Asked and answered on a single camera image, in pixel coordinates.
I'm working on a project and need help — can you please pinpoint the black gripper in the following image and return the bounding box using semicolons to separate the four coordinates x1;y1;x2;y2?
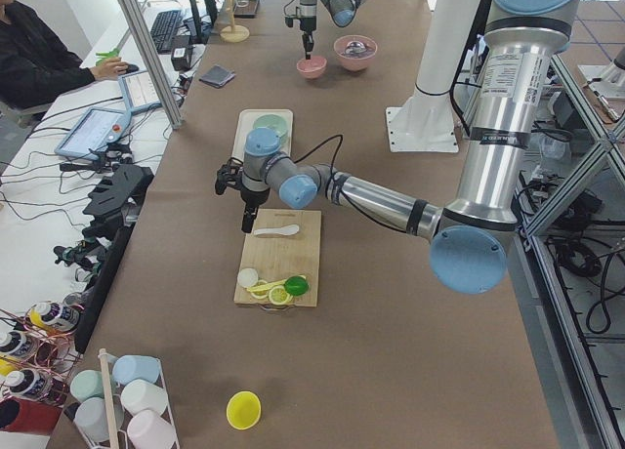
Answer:
215;157;270;233
284;14;316;60

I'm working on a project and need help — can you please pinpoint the small pink bowl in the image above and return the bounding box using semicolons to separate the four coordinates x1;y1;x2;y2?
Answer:
296;56;327;79

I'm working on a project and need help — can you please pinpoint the white ceramic spoon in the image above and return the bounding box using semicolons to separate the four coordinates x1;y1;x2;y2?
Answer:
253;224;300;237

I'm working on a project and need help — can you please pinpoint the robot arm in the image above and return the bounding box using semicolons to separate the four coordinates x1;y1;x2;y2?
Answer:
215;0;580;294
283;0;367;60

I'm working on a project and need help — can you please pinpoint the large pink ice bowl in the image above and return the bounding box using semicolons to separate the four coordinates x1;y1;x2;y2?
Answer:
333;34;378;71

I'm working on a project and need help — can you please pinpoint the yellow plastic spoon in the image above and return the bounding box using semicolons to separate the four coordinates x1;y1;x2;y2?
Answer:
246;275;307;292

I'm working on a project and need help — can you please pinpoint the top green bowl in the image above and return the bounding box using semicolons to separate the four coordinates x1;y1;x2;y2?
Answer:
253;113;289;141

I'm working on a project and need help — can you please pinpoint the metal ice scoop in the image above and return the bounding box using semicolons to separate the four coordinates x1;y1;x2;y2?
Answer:
341;40;374;59

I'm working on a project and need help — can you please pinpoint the bamboo cutting board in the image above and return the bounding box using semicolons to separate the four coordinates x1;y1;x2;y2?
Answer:
239;209;321;307

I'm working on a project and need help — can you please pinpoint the wooden mug tree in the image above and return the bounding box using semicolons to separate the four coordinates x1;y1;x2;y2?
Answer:
220;0;250;43

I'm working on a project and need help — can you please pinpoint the green lime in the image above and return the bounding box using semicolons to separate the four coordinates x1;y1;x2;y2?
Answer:
284;275;310;297

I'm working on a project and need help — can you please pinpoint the lemon slice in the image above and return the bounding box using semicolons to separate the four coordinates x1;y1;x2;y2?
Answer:
268;285;293;306

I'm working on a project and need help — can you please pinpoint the cream serving tray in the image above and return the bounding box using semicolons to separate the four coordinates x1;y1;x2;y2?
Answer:
231;109;294;160

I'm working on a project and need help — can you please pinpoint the grey folded cloth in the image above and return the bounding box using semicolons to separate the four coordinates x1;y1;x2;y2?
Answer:
199;64;236;89

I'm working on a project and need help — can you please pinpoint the black keyboard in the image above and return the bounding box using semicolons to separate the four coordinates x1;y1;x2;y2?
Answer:
150;10;183;55

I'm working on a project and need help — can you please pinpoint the teach pendant tablet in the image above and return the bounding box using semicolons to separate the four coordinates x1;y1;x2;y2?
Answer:
118;70;161;115
55;107;131;160

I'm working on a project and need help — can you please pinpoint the yellow plastic cup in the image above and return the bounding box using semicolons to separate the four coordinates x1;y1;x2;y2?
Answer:
226;390;262;430

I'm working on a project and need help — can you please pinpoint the cup rack with cups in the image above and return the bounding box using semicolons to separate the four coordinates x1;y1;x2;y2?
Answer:
65;348;181;448

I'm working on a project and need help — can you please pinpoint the person in black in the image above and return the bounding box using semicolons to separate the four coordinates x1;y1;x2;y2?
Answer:
1;0;129;109

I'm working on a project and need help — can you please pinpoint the aluminium frame post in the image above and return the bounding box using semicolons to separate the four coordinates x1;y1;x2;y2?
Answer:
117;0;183;130

